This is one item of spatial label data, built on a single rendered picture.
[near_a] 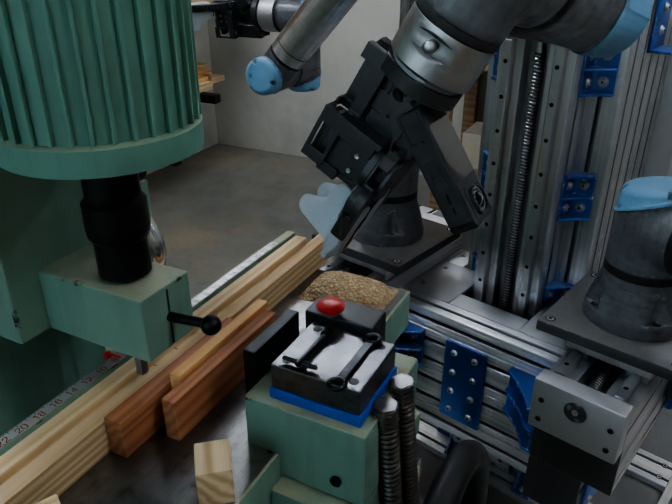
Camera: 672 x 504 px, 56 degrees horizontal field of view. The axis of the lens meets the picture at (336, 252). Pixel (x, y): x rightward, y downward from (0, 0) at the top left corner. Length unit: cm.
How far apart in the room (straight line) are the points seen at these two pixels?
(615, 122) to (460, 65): 70
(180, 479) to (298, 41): 86
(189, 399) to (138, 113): 31
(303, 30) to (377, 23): 277
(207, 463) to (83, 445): 13
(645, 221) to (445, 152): 52
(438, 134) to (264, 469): 36
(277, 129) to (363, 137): 395
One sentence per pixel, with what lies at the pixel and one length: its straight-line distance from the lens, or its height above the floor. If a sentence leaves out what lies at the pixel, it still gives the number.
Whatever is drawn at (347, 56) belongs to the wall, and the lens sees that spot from 412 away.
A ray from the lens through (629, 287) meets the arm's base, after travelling 105.
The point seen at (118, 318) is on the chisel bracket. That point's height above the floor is 104.
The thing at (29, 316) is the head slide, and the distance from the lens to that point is 71.
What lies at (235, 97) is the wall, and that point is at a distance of 461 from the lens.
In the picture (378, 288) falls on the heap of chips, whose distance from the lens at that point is 91.
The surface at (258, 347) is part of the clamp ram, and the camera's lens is 66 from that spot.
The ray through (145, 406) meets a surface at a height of 94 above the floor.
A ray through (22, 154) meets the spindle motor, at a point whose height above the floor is 122.
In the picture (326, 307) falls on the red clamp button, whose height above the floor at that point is 102.
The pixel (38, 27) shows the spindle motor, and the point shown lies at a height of 131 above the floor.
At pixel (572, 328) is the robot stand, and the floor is 82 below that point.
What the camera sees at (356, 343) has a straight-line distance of 65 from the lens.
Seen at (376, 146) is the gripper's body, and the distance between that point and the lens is 54.
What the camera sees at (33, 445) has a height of 95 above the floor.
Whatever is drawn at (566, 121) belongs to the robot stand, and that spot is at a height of 109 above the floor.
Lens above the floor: 137
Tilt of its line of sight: 27 degrees down
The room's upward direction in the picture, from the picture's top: straight up
